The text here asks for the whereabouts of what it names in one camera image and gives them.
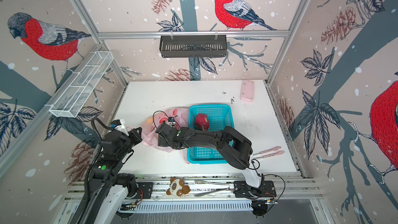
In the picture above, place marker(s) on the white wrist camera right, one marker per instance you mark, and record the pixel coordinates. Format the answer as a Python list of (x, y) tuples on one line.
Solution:
[(171, 122)]

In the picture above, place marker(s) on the teal plastic basket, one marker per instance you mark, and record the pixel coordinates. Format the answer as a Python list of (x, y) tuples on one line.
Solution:
[(219, 116)]

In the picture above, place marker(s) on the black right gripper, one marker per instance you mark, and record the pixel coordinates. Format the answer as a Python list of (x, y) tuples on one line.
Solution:
[(162, 139)]

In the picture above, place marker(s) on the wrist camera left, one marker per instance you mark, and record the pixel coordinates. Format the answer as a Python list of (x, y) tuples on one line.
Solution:
[(119, 125)]

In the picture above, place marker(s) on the brown white plush toy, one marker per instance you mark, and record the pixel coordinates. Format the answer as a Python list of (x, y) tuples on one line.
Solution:
[(177, 188)]

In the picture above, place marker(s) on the white wire mesh shelf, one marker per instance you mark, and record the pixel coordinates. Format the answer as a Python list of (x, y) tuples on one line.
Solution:
[(74, 97)]

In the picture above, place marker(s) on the pink white tweezers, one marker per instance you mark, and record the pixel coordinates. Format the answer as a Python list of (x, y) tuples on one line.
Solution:
[(275, 151)]

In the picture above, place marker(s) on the horizontal aluminium frame bar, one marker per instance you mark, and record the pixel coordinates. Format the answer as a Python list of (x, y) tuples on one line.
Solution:
[(155, 35)]

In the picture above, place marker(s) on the red dragon fruit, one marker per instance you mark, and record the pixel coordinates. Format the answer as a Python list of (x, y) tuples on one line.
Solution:
[(202, 122)]

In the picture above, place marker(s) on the metal tongs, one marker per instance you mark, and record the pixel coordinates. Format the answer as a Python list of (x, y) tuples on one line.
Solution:
[(225, 187)]

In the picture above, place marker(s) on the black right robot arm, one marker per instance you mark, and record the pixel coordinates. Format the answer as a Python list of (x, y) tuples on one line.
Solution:
[(235, 148)]

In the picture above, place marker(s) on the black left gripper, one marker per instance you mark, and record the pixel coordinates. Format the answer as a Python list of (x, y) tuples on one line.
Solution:
[(137, 136)]

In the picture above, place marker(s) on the pink plastic bag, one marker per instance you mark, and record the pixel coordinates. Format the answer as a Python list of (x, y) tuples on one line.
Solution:
[(149, 136)]

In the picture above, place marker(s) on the black hanging wire basket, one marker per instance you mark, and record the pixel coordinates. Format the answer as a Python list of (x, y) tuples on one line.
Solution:
[(193, 46)]

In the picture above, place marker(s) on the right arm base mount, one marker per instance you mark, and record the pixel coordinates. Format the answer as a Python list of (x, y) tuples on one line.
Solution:
[(265, 190)]

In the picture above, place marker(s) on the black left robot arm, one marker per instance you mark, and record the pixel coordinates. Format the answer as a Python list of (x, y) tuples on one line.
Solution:
[(105, 186)]

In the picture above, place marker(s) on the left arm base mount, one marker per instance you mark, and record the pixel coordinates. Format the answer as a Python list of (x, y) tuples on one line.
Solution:
[(143, 191)]

